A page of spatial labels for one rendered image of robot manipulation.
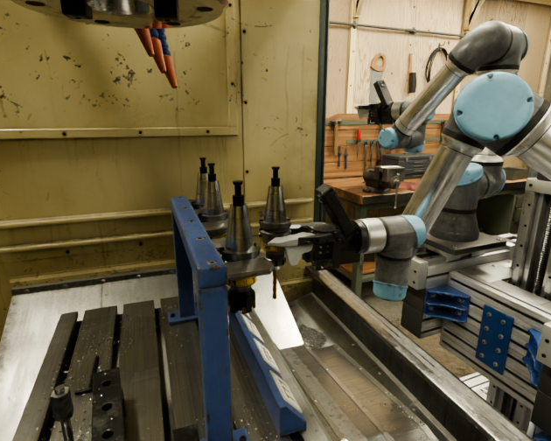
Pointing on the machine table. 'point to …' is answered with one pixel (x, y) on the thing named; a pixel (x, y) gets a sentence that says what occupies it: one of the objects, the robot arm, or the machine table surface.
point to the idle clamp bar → (108, 407)
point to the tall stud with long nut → (63, 409)
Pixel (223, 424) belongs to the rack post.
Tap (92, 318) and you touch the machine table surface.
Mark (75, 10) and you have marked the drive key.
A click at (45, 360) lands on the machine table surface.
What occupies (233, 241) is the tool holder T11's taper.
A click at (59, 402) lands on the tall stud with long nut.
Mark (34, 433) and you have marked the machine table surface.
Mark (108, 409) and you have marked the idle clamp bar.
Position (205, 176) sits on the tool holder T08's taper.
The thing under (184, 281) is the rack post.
